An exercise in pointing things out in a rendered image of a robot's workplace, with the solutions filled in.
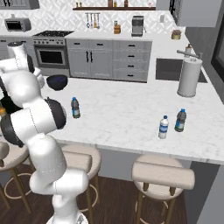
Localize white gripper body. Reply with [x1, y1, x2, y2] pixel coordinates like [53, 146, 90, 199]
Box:
[32, 66, 46, 88]

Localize dark blue bowl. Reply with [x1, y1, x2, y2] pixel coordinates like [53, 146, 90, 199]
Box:
[45, 74, 69, 92]

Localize steel cooker with oven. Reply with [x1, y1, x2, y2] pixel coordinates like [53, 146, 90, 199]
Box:
[31, 30, 75, 78]

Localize black round pan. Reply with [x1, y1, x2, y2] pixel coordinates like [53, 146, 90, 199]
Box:
[0, 95, 24, 116]

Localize dark plastic bottle blue cap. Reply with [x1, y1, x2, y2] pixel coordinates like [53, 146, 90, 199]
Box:
[174, 108, 187, 133]
[71, 96, 81, 120]

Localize grey toaster oven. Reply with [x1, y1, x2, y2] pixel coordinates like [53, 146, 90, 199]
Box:
[3, 14, 32, 33]

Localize grey base cupboard run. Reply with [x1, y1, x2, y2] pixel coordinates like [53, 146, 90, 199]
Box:
[66, 38, 153, 83]

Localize beige bar stool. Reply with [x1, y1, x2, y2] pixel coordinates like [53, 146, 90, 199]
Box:
[0, 140, 37, 214]
[130, 154, 196, 224]
[60, 143, 102, 224]

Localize wooden knife block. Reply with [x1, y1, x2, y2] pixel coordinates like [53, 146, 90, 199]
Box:
[113, 20, 122, 35]

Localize grey coffee machine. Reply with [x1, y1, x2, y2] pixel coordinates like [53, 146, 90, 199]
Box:
[130, 15, 147, 38]

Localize dark sink basin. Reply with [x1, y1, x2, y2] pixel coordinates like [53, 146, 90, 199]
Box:
[155, 58, 208, 84]

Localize white plastic bottle blue cap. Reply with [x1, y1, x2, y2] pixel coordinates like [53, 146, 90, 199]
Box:
[157, 115, 170, 140]

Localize potted plant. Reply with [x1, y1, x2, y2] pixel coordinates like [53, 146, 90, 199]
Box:
[171, 29, 182, 40]

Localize grey sink tap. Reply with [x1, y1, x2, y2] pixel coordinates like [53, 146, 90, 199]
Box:
[176, 49, 204, 60]

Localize white paper towel roll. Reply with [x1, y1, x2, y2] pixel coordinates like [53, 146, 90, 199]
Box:
[177, 57, 203, 98]

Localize white soap dispenser bottle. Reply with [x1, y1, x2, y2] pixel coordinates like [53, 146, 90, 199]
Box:
[185, 43, 193, 58]

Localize dark tall appliance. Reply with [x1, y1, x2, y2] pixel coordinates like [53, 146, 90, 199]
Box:
[211, 16, 224, 104]

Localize grey wall cupboard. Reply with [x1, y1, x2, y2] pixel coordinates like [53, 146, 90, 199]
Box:
[0, 0, 40, 11]
[156, 0, 224, 28]

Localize rail with hanging tools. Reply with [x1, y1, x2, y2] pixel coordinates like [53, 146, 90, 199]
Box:
[84, 11, 102, 30]

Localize brown wall shelf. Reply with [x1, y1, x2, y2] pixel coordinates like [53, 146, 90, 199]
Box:
[72, 6, 157, 11]

